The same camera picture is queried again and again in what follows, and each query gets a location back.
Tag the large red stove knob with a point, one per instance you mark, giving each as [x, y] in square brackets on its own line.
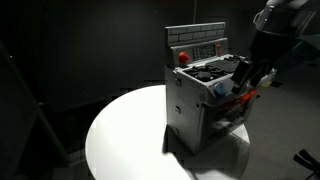
[183, 57]

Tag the round white table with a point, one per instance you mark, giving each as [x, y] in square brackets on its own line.
[129, 140]

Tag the grey toy stove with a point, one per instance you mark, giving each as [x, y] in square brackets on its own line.
[195, 113]

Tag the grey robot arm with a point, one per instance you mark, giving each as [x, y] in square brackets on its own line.
[279, 31]

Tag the blue stove knob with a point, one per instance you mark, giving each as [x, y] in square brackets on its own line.
[219, 89]

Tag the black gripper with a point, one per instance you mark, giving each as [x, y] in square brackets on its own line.
[265, 50]

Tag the red oven door handle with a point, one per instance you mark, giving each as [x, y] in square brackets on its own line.
[245, 97]

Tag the yellow tag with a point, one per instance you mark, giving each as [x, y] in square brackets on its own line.
[267, 83]

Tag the black stand at left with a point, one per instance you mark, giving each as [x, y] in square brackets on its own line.
[19, 111]

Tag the black stove burner grate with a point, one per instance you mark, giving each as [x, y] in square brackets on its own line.
[205, 73]

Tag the black object bottom right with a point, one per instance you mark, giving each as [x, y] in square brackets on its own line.
[306, 160]

